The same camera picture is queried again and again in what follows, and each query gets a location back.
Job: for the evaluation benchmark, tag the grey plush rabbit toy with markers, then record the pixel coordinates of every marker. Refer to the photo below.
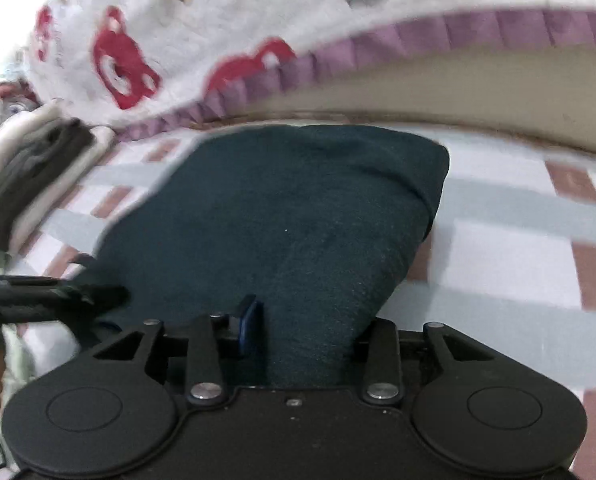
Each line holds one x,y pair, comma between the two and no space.
14,96

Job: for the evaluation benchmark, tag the pale green garment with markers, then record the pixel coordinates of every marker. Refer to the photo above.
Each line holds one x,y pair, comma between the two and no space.
18,371

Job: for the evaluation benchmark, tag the dark blue denim jeans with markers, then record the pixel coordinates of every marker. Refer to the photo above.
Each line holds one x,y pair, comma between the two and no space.
321,223

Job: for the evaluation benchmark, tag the white bear print quilt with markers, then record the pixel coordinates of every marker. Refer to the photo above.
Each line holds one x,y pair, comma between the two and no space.
149,66

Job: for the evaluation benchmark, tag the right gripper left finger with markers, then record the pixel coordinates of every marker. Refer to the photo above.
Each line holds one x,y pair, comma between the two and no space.
226,352

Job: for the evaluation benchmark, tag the checkered bed sheet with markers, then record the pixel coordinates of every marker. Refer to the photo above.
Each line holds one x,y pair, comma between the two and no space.
511,260

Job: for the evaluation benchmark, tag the white folded garment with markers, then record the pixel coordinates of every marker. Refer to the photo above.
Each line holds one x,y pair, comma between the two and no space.
23,127

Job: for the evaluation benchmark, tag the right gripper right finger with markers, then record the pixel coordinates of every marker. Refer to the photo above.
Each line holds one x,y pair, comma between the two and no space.
382,375

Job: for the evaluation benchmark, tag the dark brown folded garment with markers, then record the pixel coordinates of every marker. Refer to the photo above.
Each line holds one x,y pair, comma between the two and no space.
34,166

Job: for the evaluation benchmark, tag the beige mattress edge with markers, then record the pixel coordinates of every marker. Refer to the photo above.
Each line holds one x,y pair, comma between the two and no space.
546,96

